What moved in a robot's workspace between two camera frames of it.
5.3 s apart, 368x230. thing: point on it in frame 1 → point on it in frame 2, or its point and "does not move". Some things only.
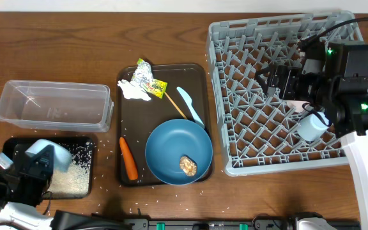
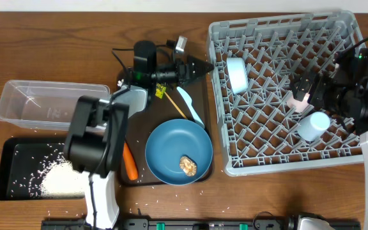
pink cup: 296,103 does not move
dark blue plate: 173,140 does not move
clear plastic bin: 56,105 does not move
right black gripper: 289,75 → 321,83
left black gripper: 32,172 → 183,70
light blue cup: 310,126 does not move
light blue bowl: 62,156 → 237,74
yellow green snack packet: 157,87 does not move
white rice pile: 75,182 does not move
